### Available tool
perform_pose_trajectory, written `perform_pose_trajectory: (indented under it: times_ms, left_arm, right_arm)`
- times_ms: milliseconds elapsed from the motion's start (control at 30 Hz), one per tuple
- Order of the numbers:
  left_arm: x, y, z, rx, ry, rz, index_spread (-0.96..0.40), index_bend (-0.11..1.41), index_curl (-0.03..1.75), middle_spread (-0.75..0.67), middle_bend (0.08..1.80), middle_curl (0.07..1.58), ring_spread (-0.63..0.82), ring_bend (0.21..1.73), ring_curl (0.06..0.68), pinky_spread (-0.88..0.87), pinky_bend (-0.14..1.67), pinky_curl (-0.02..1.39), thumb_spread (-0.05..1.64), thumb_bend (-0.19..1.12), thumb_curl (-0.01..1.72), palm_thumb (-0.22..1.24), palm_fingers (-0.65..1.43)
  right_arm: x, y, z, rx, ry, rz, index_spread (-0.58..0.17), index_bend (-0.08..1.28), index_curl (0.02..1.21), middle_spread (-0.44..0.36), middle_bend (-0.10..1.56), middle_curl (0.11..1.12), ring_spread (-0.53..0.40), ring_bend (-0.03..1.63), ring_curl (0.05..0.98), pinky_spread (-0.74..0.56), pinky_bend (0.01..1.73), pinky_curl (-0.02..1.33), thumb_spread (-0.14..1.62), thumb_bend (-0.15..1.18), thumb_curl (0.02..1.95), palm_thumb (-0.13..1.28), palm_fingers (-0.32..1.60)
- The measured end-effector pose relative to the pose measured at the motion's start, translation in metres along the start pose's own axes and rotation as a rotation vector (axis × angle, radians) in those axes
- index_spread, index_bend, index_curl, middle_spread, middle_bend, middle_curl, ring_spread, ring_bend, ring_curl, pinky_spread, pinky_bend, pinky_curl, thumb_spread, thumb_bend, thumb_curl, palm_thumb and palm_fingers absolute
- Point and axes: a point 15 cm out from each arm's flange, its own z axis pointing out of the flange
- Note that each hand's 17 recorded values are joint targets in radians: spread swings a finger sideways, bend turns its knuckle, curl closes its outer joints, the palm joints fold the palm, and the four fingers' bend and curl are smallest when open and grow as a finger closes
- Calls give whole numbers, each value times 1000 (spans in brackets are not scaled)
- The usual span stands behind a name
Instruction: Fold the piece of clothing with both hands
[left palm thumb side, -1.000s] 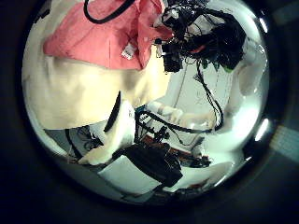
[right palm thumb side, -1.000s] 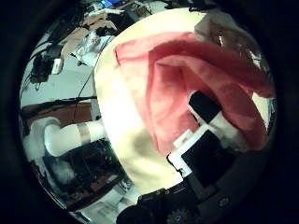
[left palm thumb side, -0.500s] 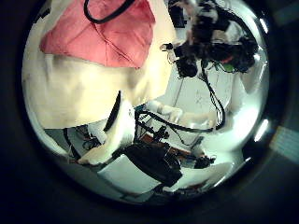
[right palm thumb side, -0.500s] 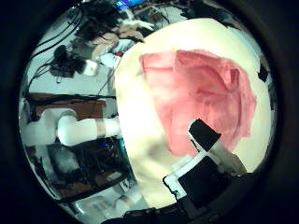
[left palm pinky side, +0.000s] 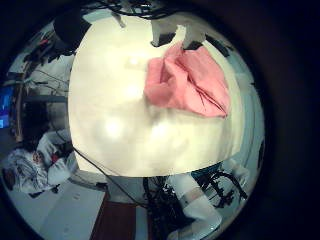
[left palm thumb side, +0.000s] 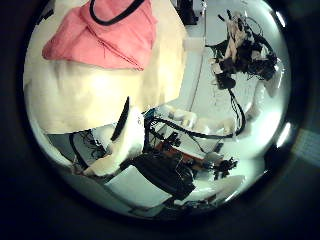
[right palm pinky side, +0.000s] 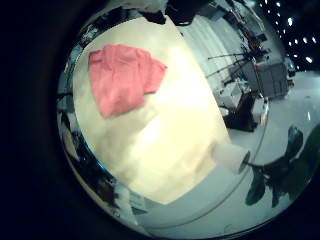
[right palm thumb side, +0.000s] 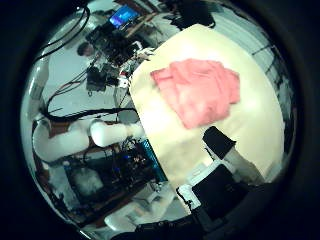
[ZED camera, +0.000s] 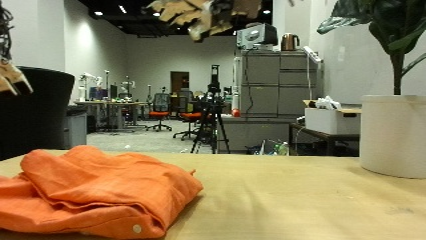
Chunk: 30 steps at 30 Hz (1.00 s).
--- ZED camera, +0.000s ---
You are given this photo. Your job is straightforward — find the dark side table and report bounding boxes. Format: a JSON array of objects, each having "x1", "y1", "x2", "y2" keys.
[{"x1": 287, "y1": 121, "x2": 362, "y2": 157}]

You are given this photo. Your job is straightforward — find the white crumpled bag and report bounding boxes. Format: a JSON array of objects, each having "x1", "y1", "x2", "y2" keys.
[{"x1": 312, "y1": 95, "x2": 343, "y2": 111}]

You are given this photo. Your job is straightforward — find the green leafy plant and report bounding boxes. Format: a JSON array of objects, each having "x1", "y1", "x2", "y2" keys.
[{"x1": 315, "y1": 0, "x2": 426, "y2": 97}]

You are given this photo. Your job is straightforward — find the grey box-shaped device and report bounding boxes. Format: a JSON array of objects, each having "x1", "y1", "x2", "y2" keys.
[{"x1": 234, "y1": 22, "x2": 279, "y2": 52}]

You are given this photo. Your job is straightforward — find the orange seat office chair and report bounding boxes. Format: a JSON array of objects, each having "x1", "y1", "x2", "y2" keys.
[
  {"x1": 145, "y1": 93, "x2": 174, "y2": 133},
  {"x1": 171, "y1": 90, "x2": 204, "y2": 141}
]

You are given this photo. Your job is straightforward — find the orange button-up shirt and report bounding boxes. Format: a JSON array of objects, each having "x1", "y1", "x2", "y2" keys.
[{"x1": 0, "y1": 144, "x2": 204, "y2": 240}]

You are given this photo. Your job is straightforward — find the white cardboard box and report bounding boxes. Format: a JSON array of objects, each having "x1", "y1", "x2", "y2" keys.
[{"x1": 302, "y1": 99, "x2": 362, "y2": 135}]

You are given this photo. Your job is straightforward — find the white power strip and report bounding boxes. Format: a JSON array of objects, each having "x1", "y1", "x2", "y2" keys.
[{"x1": 302, "y1": 45, "x2": 323, "y2": 64}]

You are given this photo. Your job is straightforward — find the wooden lab desk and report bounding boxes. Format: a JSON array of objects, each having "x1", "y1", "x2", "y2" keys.
[{"x1": 73, "y1": 100, "x2": 151, "y2": 134}]

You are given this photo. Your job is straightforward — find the grey waste bin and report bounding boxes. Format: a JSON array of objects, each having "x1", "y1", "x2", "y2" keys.
[{"x1": 65, "y1": 105, "x2": 89, "y2": 151}]

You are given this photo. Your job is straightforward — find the white round plant pot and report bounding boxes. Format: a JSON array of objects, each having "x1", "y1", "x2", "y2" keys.
[{"x1": 358, "y1": 94, "x2": 426, "y2": 179}]

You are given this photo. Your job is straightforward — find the black cable bundle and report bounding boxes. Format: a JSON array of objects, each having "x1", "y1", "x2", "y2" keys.
[{"x1": 0, "y1": 0, "x2": 15, "y2": 62}]

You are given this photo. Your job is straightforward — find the copper electric kettle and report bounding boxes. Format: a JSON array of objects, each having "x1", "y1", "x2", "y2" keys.
[{"x1": 279, "y1": 32, "x2": 300, "y2": 52}]

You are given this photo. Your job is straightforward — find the black office chair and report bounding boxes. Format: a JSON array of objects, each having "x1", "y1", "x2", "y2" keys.
[{"x1": 0, "y1": 65, "x2": 77, "y2": 162}]

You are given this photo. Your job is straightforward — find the black camera tripod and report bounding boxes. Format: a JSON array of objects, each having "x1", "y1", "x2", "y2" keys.
[{"x1": 190, "y1": 64, "x2": 231, "y2": 154}]

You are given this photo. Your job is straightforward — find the low grey cabinet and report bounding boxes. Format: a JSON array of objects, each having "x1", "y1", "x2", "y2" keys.
[{"x1": 216, "y1": 116, "x2": 296, "y2": 154}]

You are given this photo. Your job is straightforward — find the brown wooden door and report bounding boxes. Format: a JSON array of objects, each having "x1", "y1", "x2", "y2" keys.
[{"x1": 169, "y1": 71, "x2": 191, "y2": 98}]

